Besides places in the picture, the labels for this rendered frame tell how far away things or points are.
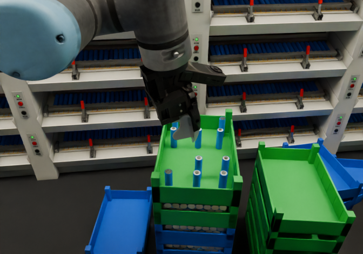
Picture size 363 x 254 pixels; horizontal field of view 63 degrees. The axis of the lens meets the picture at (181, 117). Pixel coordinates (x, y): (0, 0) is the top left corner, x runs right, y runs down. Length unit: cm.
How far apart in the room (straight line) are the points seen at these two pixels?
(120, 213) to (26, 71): 103
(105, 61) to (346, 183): 114
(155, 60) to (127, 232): 89
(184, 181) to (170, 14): 43
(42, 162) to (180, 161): 84
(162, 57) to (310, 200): 68
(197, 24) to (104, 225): 87
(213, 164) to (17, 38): 59
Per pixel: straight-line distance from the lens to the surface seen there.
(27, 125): 139
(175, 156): 82
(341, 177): 151
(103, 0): 46
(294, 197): 99
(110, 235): 127
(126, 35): 114
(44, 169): 153
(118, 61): 124
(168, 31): 47
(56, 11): 35
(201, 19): 113
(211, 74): 58
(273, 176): 104
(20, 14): 35
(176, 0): 46
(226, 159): 73
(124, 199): 137
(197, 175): 68
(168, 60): 49
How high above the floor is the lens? 102
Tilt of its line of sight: 34 degrees down
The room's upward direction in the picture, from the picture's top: straight up
